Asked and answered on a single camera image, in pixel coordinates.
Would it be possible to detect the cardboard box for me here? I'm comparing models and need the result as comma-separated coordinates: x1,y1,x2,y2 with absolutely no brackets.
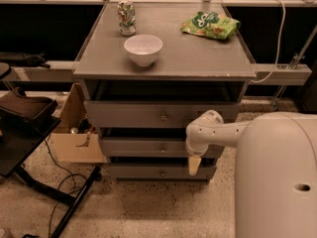
51,83,106,164

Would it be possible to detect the black cable on floor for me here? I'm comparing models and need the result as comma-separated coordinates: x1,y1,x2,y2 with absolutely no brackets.
43,138,87,238

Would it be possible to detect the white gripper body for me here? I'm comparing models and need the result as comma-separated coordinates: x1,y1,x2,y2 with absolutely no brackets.
186,140,208,156

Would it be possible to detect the green white soda can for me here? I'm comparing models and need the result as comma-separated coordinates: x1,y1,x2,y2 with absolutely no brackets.
117,1,136,36

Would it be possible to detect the grey drawer cabinet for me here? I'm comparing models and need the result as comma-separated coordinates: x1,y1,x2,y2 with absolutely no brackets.
74,3,256,168

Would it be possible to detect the white bowl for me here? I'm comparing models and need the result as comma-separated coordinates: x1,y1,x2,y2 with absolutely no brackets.
124,35,162,66

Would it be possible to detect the grey drawer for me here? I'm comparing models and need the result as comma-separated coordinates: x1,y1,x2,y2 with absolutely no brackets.
84,101,241,128
98,137,228,160
109,165,216,180

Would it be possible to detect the grey bottom drawer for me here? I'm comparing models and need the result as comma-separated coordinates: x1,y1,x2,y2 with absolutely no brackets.
109,165,216,180

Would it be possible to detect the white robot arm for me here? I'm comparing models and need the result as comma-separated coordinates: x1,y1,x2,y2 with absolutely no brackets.
186,110,317,238

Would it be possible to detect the grey top drawer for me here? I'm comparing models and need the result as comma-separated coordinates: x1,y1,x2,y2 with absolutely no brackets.
84,101,241,128

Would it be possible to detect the dark brown bag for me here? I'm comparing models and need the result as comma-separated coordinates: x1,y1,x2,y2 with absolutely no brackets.
0,87,57,128

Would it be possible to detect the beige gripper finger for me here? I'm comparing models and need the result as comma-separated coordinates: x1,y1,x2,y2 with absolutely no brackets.
188,156,201,176

